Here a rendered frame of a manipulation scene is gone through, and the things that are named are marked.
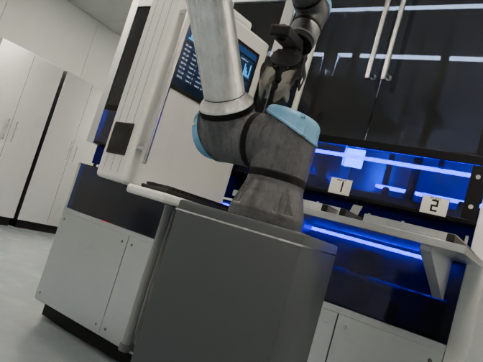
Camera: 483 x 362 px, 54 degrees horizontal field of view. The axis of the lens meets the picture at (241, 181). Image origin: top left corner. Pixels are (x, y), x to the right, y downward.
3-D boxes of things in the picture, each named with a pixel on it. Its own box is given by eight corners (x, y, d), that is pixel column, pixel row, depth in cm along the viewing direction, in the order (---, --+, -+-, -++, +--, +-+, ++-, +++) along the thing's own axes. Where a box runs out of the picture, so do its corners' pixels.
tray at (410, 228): (391, 239, 169) (394, 230, 169) (469, 259, 154) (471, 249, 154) (361, 224, 141) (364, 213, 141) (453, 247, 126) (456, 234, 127)
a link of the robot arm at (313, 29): (319, 19, 113) (287, 15, 116) (313, 31, 111) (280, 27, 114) (320, 43, 119) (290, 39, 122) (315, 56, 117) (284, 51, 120)
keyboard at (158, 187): (221, 211, 183) (222, 205, 184) (246, 218, 174) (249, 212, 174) (140, 186, 154) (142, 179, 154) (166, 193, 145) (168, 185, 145)
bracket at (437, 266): (433, 296, 150) (443, 257, 151) (443, 300, 148) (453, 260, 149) (407, 292, 122) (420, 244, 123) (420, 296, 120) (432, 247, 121)
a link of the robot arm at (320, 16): (300, -13, 121) (309, 15, 127) (285, 14, 116) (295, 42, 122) (329, -16, 117) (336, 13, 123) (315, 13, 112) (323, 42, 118)
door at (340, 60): (261, 126, 203) (298, 1, 208) (364, 141, 176) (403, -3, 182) (261, 126, 202) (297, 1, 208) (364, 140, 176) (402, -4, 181)
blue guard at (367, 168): (94, 140, 259) (104, 109, 261) (476, 221, 149) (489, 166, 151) (93, 140, 259) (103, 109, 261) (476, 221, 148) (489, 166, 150)
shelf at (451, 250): (295, 220, 191) (297, 215, 191) (484, 270, 151) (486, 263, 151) (231, 195, 152) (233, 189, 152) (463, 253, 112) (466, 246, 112)
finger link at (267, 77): (264, 113, 109) (282, 86, 113) (261, 95, 104) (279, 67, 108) (253, 110, 110) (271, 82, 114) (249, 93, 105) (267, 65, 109)
